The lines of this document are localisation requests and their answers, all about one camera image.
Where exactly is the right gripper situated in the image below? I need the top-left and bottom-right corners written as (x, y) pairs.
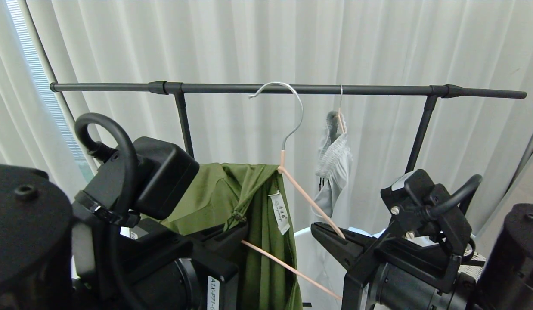
top-left (311, 222), bottom-right (478, 310)

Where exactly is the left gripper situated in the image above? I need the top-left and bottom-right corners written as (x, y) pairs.
top-left (120, 217), bottom-right (251, 310)

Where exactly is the green garment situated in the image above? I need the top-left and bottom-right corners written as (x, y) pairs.
top-left (161, 163), bottom-right (304, 310)

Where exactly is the pink clothes hanger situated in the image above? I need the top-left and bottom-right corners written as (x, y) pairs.
top-left (241, 81), bottom-right (347, 301)
top-left (338, 85), bottom-right (347, 134)

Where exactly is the black clothes rack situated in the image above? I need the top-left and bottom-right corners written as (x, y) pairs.
top-left (50, 81), bottom-right (527, 175)

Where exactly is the white curtain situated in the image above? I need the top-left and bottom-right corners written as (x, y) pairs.
top-left (0, 0), bottom-right (87, 198)
top-left (28, 0), bottom-right (533, 242)

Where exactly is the window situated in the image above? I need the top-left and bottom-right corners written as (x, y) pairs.
top-left (6, 0), bottom-right (99, 183)

